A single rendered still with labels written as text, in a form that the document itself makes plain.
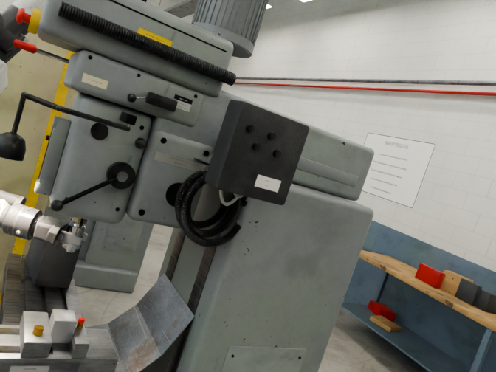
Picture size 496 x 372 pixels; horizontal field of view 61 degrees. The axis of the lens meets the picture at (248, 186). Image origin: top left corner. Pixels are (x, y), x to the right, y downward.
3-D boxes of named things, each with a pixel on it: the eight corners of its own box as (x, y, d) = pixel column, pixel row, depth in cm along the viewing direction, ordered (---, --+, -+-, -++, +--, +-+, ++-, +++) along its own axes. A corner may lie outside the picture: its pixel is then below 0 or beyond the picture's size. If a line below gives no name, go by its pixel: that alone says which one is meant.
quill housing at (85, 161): (49, 215, 106) (83, 92, 103) (45, 195, 124) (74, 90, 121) (123, 229, 116) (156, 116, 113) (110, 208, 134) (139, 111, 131)
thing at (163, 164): (128, 221, 114) (156, 128, 111) (111, 198, 135) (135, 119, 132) (191, 232, 123) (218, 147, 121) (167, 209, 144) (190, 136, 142)
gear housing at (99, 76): (69, 88, 100) (81, 46, 99) (61, 85, 121) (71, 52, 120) (196, 129, 117) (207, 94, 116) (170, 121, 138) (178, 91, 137)
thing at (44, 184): (34, 193, 111) (55, 116, 109) (34, 189, 115) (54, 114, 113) (50, 195, 113) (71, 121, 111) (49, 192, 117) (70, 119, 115)
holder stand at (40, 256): (33, 286, 146) (49, 232, 144) (24, 261, 164) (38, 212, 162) (69, 288, 153) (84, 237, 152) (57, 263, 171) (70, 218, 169)
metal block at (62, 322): (48, 342, 103) (54, 320, 103) (46, 330, 108) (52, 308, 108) (70, 343, 106) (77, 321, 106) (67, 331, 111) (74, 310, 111)
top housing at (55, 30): (36, 29, 93) (56, -44, 92) (34, 38, 116) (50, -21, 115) (221, 100, 117) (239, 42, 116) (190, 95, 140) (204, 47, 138)
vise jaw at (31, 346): (19, 358, 97) (24, 342, 96) (18, 324, 109) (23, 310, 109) (48, 358, 100) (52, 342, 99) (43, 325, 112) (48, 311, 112)
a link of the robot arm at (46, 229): (60, 223, 113) (15, 209, 112) (49, 256, 114) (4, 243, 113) (74, 214, 126) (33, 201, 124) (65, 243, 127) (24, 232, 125)
